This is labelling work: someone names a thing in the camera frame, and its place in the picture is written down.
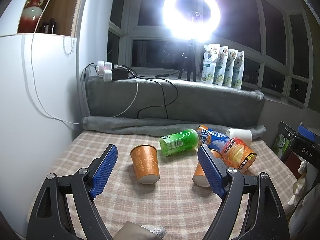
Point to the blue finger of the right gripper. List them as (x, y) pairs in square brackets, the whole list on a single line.
[(303, 131)]

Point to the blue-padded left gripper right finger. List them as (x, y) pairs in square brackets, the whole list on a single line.
[(264, 218)]

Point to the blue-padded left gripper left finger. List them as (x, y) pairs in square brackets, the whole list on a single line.
[(50, 217)]

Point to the white paper cup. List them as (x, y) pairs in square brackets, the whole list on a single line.
[(244, 134)]

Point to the orange paper cup right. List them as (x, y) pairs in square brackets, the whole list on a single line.
[(199, 178)]

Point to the orange paper cup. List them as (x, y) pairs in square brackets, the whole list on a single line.
[(199, 178), (145, 164)]

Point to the orange paper cup left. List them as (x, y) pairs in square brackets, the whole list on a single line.
[(145, 164)]

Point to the orange chip canister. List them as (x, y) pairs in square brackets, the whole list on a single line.
[(238, 155)]

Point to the white pouch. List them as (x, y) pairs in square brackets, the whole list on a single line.
[(211, 53), (221, 65), (232, 55), (238, 70)]

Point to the blue orange drink can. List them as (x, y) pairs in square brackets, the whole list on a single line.
[(214, 140)]

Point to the plaid beige bed cover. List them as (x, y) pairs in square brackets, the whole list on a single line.
[(175, 202)]

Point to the green drink can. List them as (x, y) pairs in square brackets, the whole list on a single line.
[(179, 142)]

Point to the black tripod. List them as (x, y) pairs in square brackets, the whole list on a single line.
[(188, 62)]

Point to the grey cushion backrest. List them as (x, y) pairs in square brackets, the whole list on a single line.
[(174, 100)]

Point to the white power adapters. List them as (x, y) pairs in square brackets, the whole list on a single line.
[(104, 69)]

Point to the black power adapter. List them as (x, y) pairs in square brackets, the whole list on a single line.
[(120, 74)]

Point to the dark glass bottle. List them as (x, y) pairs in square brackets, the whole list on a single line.
[(48, 27)]

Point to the red white vase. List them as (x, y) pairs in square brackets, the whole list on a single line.
[(30, 15)]

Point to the crumpled packet near camera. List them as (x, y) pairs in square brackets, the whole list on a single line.
[(132, 231)]

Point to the bright ring light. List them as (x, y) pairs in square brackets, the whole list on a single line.
[(191, 19)]

